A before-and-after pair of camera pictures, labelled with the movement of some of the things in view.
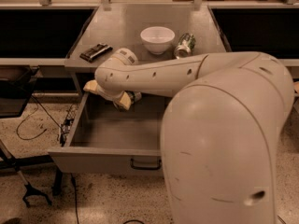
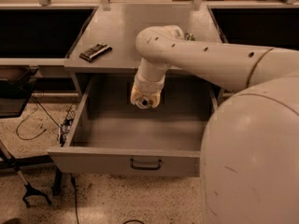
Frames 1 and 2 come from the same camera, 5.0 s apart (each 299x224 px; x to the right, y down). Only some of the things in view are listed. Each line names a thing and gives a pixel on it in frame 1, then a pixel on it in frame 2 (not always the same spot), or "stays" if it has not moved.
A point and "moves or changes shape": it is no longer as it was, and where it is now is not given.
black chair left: (16, 87) stays
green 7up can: (134, 96) moves or changes shape
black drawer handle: (145, 167) stays
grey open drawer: (104, 138) stays
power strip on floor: (65, 128) stays
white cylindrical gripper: (106, 96) → (149, 82)
